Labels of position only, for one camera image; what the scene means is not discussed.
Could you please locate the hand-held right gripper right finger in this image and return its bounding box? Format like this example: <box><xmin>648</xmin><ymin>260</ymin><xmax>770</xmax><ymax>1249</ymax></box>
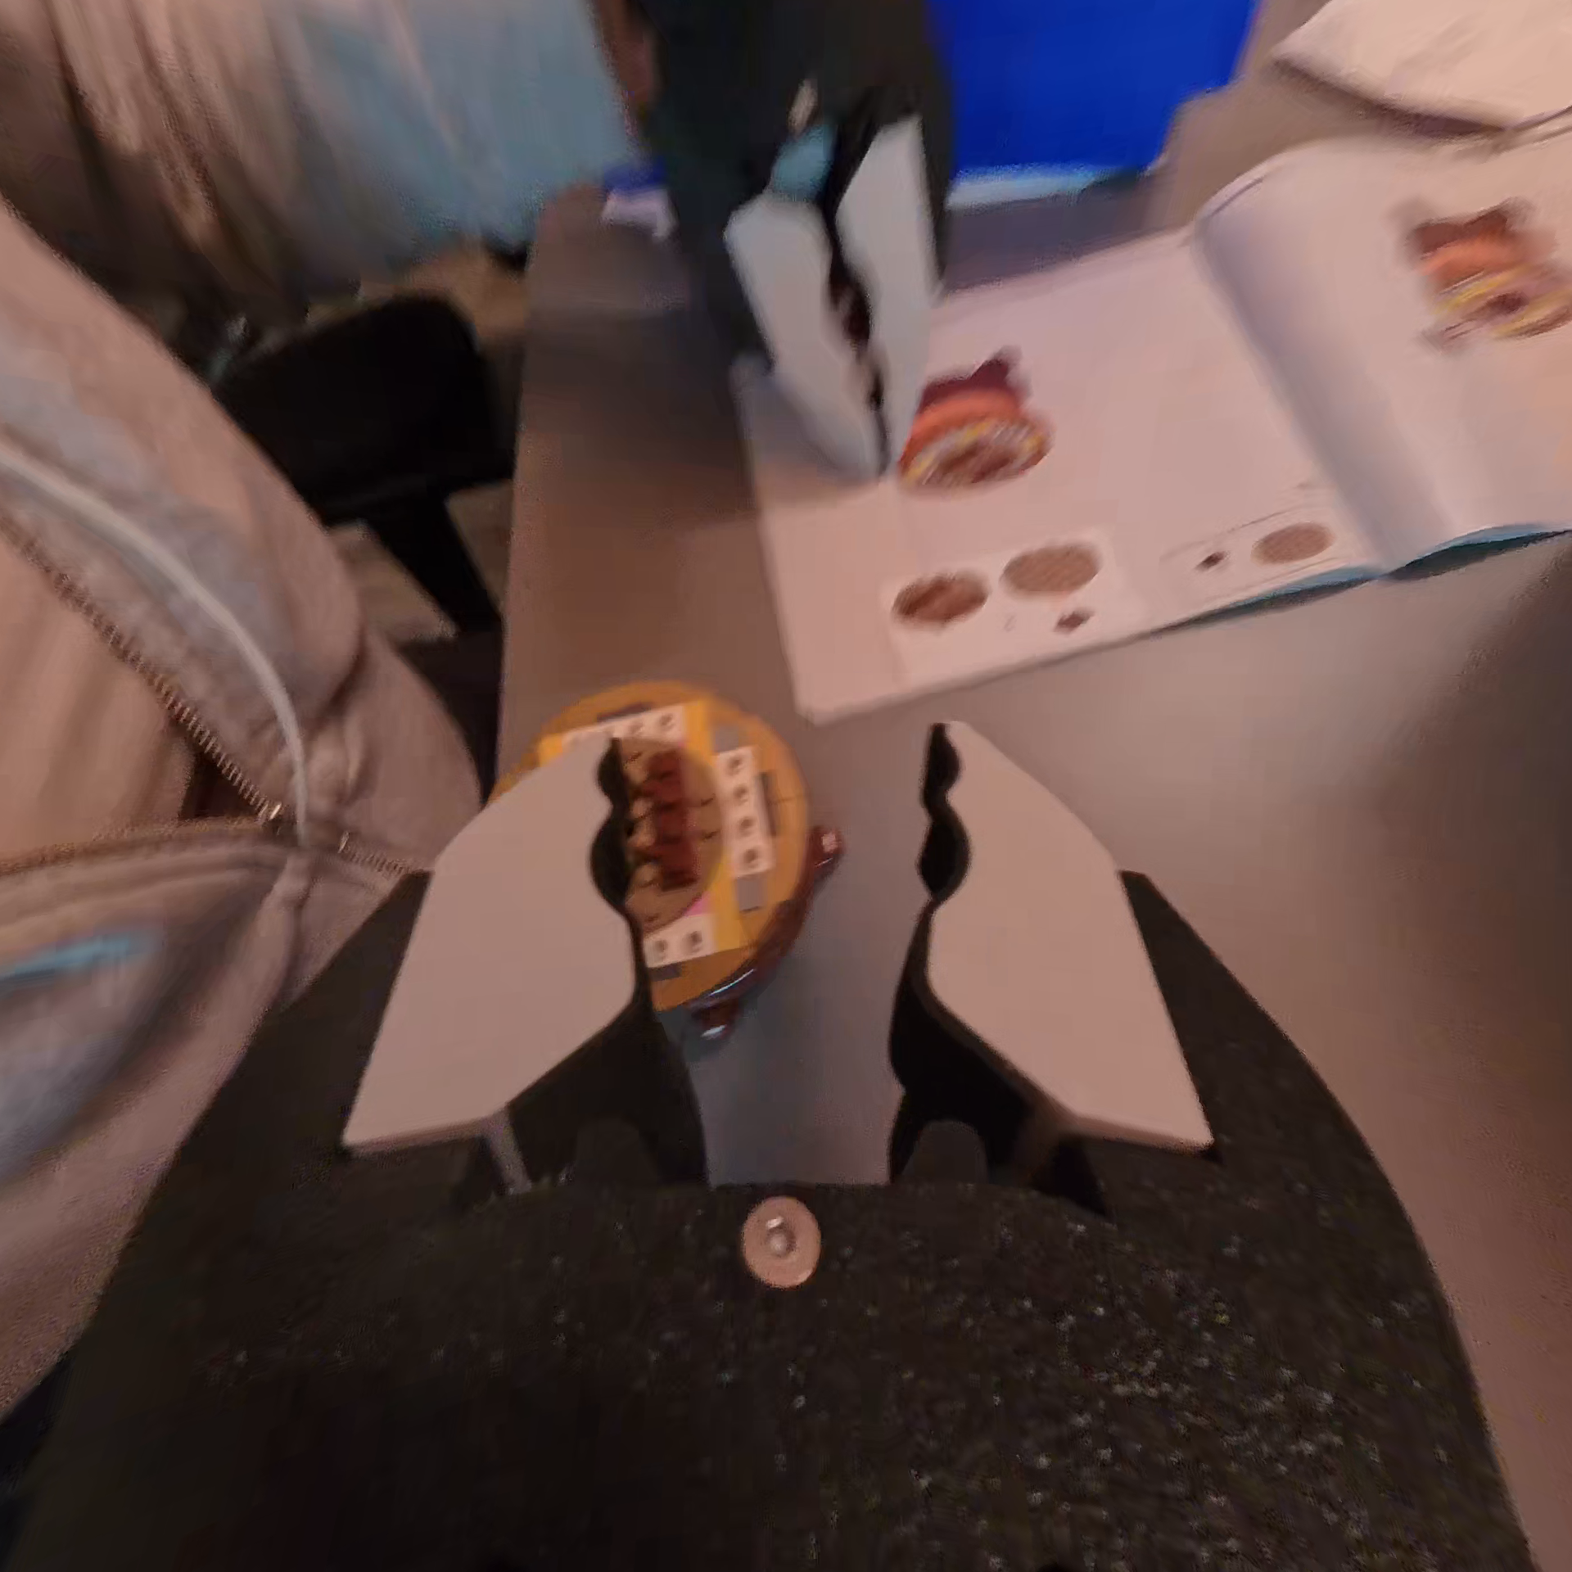
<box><xmin>887</xmin><ymin>719</ymin><xmax>1215</xmax><ymax>1202</ymax></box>

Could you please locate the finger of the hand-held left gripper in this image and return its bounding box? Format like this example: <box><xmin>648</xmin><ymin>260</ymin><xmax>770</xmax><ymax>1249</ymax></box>
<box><xmin>720</xmin><ymin>189</ymin><xmax>887</xmax><ymax>488</ymax></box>
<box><xmin>842</xmin><ymin>110</ymin><xmax>947</xmax><ymax>467</ymax></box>

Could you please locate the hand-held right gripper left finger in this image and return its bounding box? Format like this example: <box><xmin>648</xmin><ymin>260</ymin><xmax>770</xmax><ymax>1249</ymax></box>
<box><xmin>345</xmin><ymin>733</ymin><xmax>704</xmax><ymax>1180</ymax></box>

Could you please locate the brick pot model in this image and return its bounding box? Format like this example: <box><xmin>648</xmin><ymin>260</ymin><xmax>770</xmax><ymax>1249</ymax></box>
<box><xmin>486</xmin><ymin>680</ymin><xmax>854</xmax><ymax>1044</ymax></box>

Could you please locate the blue plastic bin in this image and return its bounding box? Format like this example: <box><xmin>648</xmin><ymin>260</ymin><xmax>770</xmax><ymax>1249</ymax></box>
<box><xmin>603</xmin><ymin>0</ymin><xmax>1266</xmax><ymax>214</ymax></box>

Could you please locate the white instruction booklet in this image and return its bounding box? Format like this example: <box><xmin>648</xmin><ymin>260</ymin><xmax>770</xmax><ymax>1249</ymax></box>
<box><xmin>731</xmin><ymin>125</ymin><xmax>1572</xmax><ymax>729</ymax></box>

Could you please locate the white paper sheet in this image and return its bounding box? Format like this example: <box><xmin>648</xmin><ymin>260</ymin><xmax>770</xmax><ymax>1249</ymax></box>
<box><xmin>1273</xmin><ymin>0</ymin><xmax>1572</xmax><ymax>133</ymax></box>

